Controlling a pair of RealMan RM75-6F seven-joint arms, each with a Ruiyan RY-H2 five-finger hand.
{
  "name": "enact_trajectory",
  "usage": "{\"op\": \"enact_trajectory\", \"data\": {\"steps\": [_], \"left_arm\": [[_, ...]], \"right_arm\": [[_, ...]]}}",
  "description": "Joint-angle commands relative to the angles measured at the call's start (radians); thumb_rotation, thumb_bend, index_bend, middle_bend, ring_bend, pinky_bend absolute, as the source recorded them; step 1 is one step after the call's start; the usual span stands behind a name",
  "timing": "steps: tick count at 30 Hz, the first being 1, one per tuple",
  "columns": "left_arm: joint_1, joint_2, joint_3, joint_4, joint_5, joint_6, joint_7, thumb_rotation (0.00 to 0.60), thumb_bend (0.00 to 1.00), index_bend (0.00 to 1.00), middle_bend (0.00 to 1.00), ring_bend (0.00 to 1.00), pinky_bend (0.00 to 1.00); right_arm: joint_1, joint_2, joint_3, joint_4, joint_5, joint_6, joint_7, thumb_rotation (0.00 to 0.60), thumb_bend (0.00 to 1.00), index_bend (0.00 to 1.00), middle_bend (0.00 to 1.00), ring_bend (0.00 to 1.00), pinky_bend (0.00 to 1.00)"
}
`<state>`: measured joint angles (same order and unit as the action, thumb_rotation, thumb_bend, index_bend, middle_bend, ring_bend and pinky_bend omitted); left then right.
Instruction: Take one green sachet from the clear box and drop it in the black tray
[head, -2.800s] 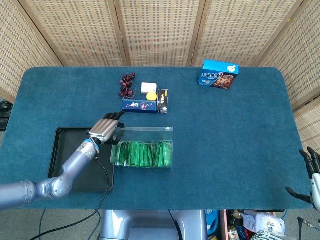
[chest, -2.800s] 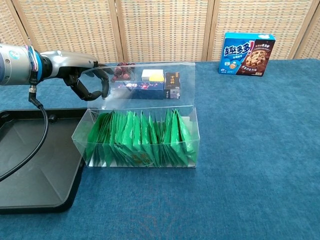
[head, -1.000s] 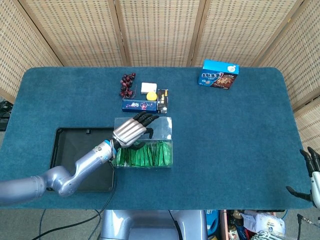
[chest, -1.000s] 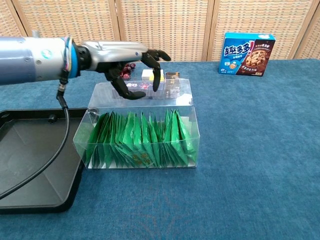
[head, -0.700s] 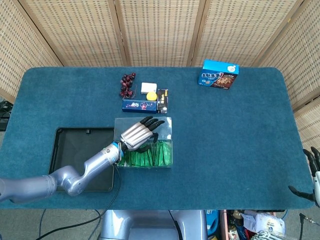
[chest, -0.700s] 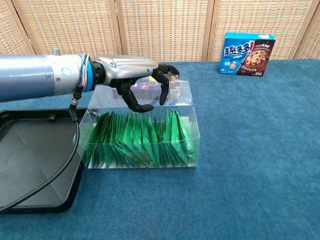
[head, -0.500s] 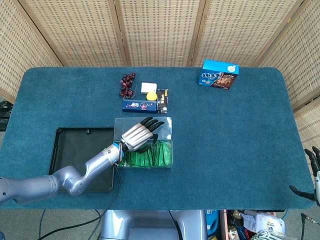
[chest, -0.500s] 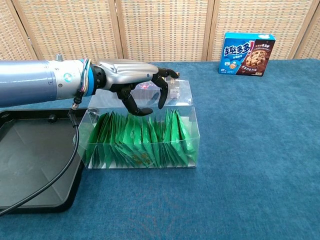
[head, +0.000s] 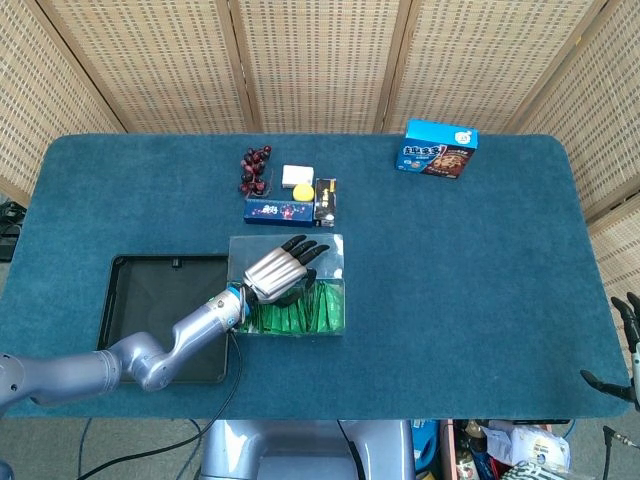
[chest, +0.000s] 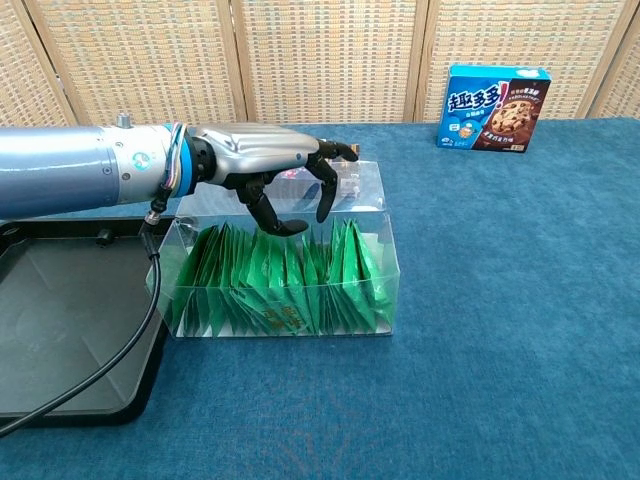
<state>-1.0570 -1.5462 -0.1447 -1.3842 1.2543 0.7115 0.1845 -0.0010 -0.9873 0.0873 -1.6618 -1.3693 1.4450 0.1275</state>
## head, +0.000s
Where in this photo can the small white box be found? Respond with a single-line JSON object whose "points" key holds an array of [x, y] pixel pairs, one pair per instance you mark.
{"points": [[297, 174]]}

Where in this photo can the yellow round object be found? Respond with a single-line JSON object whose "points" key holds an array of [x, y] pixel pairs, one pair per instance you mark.
{"points": [[303, 193]]}

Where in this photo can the clear box of green packets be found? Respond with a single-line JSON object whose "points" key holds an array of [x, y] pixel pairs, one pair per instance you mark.
{"points": [[325, 310]]}

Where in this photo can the black plastic tray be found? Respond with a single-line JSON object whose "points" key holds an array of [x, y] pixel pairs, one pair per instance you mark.
{"points": [[145, 290]]}

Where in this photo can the dark red grape bunch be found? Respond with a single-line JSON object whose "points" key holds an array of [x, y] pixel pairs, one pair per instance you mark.
{"points": [[251, 170]]}

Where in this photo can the blue cookie box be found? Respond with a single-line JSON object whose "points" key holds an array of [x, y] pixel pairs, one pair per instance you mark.
{"points": [[435, 150]]}

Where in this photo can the woven folding screen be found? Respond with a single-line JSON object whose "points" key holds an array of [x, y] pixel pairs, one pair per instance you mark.
{"points": [[320, 60]]}

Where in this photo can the white plastic bag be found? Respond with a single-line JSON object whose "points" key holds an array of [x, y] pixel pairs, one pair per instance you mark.
{"points": [[530, 442]]}

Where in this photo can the long dark blue box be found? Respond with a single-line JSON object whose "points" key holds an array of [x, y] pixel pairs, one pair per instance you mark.
{"points": [[277, 212]]}

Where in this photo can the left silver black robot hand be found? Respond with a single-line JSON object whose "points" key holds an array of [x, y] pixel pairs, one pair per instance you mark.
{"points": [[272, 275]]}

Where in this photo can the blue plastic snack package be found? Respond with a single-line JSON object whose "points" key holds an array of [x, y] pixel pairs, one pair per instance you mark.
{"points": [[424, 445]]}

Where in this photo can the black devices on floor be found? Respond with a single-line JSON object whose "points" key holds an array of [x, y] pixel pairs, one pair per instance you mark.
{"points": [[9, 230]]}

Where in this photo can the blue felt table cover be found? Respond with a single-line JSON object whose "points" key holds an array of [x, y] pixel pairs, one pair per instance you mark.
{"points": [[450, 300]]}

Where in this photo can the grey robot torso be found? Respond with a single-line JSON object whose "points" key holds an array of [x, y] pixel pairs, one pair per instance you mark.
{"points": [[300, 450]]}

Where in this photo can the black box with gold text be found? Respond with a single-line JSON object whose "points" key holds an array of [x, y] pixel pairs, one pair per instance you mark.
{"points": [[325, 202]]}

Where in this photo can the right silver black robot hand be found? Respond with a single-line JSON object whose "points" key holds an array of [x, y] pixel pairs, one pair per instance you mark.
{"points": [[636, 340]]}

